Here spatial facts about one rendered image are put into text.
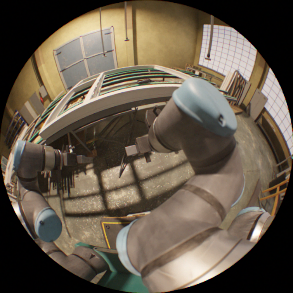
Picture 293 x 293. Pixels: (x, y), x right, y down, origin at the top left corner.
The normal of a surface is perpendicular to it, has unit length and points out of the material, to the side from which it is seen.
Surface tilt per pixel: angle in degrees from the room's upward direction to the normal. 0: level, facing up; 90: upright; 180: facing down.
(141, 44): 90
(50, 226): 94
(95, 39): 90
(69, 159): 83
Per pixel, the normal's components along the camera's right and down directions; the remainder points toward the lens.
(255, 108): -0.93, 0.31
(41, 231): 0.98, 0.19
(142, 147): 0.23, -0.20
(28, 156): 0.99, -0.11
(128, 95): 0.34, 0.79
